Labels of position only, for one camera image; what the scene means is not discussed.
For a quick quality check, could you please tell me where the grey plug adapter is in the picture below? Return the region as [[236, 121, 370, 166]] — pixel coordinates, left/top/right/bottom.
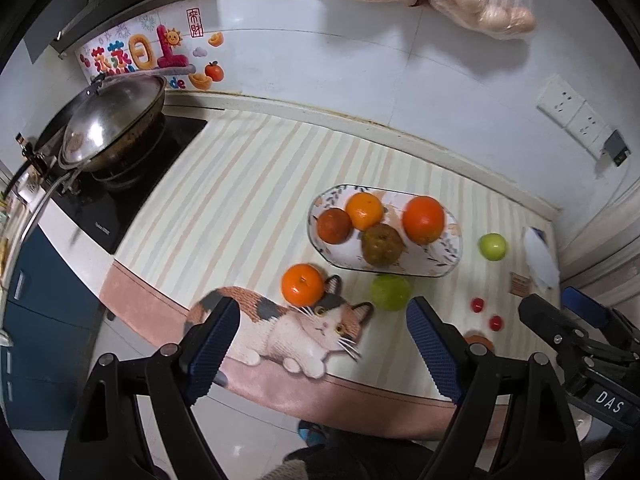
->
[[603, 129, 630, 167]]

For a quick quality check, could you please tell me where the blue cabinet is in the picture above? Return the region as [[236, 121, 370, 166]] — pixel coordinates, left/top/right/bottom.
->
[[1, 229, 104, 431]]

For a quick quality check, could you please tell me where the orange on cat mat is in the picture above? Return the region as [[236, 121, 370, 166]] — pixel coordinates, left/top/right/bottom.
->
[[280, 263, 324, 307]]

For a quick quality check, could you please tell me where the green apple far right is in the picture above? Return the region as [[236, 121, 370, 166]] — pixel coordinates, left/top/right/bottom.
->
[[478, 233, 509, 261]]

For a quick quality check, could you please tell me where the red yellow apple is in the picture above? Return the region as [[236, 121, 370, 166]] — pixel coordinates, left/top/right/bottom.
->
[[361, 223, 406, 268]]

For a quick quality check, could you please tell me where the green apple near plate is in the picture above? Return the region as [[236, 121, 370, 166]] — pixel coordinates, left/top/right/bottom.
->
[[370, 274, 412, 312]]

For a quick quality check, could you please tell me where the colourful wall sticker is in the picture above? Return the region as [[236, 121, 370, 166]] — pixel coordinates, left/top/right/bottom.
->
[[75, 4, 224, 91]]

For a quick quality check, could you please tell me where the brown label patch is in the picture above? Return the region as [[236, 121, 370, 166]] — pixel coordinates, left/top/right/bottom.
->
[[509, 272, 532, 298]]

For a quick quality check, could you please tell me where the small orange on plate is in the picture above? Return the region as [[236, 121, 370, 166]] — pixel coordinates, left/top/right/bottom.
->
[[345, 192, 385, 231]]

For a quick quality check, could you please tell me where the large red-orange orange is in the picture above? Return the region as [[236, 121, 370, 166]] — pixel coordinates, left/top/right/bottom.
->
[[401, 196, 446, 246]]

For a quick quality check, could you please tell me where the red cherry tomato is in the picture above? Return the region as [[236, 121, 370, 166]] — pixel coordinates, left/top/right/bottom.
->
[[471, 298, 485, 313], [489, 315, 503, 332]]

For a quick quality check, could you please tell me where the dark brownish orange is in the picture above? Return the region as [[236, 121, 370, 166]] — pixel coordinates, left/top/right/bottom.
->
[[316, 208, 352, 245]]

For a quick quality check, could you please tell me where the red cherry tomato right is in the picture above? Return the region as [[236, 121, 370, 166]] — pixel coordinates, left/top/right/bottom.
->
[[489, 315, 503, 332]]

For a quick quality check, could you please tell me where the striped cat table mat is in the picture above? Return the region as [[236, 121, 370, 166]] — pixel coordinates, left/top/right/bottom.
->
[[100, 110, 553, 437]]

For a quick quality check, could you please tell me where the floral oval plate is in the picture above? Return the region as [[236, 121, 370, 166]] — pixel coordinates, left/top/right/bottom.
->
[[307, 183, 463, 278]]

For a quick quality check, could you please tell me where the white wall socket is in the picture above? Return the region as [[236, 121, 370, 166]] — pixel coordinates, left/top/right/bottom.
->
[[536, 75, 613, 159]]

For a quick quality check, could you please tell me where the steel wok with lid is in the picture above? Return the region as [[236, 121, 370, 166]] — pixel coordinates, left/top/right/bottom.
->
[[2, 64, 195, 196]]

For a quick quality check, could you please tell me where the black induction stove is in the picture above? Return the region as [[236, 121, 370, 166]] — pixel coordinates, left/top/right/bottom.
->
[[52, 114, 206, 255]]

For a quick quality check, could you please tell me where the red cherry tomato left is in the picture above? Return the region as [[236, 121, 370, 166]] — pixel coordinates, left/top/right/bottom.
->
[[471, 298, 485, 313]]

